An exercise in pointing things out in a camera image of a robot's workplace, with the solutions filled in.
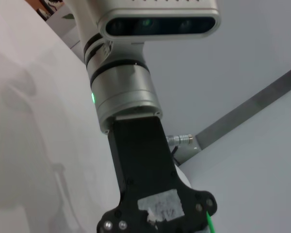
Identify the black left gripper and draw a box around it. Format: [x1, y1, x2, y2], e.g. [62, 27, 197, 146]
[96, 116, 218, 233]

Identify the white tape patch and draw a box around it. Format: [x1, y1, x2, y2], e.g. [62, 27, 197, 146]
[137, 188, 185, 223]

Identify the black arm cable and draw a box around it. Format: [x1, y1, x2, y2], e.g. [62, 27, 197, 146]
[170, 145, 183, 168]

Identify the metal cable connector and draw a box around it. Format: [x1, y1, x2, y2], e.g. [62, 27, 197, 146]
[165, 134, 195, 146]

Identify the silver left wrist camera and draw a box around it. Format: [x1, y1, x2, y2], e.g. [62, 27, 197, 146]
[97, 0, 222, 46]

